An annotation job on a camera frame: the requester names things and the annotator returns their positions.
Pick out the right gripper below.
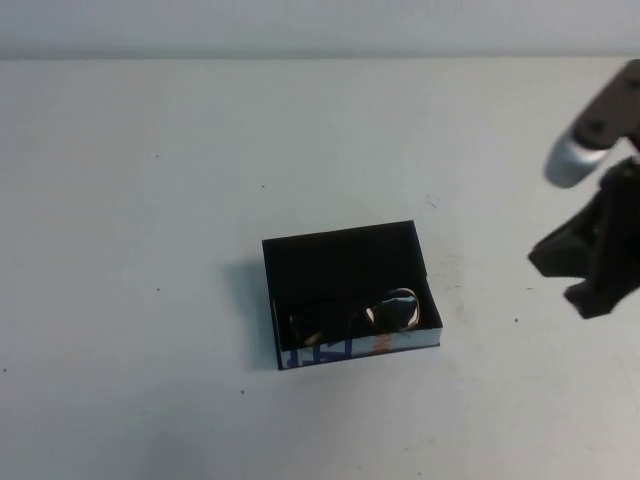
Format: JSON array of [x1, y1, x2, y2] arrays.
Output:
[[528, 154, 640, 321]]

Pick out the black frame glasses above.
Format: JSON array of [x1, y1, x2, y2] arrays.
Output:
[[288, 287, 422, 349]]

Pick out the black open glasses case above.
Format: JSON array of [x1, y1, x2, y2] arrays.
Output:
[[261, 219, 445, 372]]

